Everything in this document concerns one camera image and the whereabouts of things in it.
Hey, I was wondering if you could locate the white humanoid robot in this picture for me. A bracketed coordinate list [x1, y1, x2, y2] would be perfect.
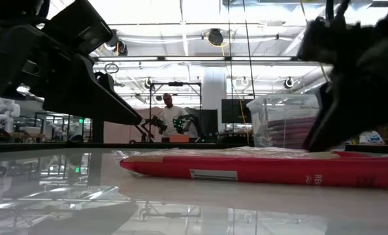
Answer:
[0, 97, 21, 133]

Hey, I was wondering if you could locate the white pillar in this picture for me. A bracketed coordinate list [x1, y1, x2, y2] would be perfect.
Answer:
[202, 67, 227, 110]

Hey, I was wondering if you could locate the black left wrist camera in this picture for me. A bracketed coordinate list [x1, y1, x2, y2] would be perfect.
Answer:
[42, 0, 114, 56]

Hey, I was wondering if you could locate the long ceiling light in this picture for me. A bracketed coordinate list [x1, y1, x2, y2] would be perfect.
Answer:
[92, 55, 299, 63]

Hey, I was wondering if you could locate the black hanging cable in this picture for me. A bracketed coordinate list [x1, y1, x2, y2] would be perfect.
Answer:
[242, 0, 256, 99]
[227, 0, 234, 99]

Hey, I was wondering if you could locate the black wall monitor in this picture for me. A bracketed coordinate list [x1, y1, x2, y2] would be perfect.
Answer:
[221, 99, 255, 124]

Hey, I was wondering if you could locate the seated person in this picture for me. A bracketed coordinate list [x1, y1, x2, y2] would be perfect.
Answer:
[359, 130, 385, 145]

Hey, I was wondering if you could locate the red popcorn bag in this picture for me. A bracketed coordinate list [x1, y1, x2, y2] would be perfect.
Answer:
[112, 146, 388, 189]

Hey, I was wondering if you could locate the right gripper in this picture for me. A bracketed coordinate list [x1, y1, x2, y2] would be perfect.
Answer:
[297, 6, 388, 153]

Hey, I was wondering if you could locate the pink board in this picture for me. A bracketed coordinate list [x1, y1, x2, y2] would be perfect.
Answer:
[103, 107, 164, 144]

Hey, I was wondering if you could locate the black frame stand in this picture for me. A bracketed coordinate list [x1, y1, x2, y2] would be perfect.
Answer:
[149, 81, 202, 144]

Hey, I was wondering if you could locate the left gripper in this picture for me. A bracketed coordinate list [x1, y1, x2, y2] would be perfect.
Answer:
[0, 24, 143, 127]

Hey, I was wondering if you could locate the standing person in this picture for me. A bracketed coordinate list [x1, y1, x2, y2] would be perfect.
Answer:
[161, 93, 190, 144]

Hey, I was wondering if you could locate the orange box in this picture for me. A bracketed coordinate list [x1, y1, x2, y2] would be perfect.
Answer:
[169, 134, 191, 144]

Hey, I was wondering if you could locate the clear plastic bin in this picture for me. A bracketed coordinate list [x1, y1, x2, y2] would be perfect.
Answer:
[246, 93, 322, 150]

